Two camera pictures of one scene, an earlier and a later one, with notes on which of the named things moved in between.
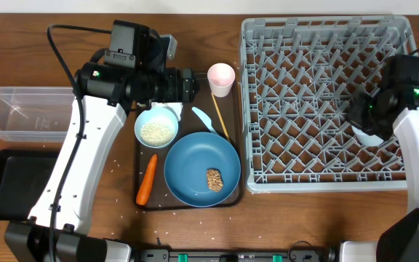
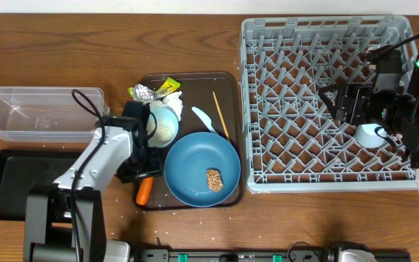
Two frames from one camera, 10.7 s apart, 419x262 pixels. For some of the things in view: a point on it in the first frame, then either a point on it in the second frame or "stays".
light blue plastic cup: (366, 139) stays
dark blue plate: (186, 166) stays
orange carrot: (146, 183) stays
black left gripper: (188, 84) → (142, 172)
